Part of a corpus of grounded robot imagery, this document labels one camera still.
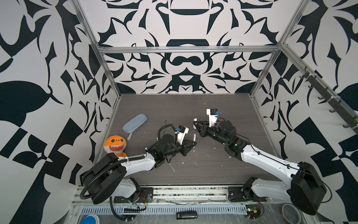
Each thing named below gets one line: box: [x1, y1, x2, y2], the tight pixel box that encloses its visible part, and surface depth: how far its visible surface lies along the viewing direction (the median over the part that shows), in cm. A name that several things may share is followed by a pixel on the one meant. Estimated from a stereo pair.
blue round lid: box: [80, 214, 100, 224], surface depth 69 cm
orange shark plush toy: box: [103, 134, 127, 158], surface depth 85 cm
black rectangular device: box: [176, 211, 198, 220], surface depth 67 cm
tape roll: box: [280, 203, 302, 224], surface depth 70 cm
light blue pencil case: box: [122, 113, 148, 133], surface depth 101 cm
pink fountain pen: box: [192, 124, 197, 142], surface depth 77 cm
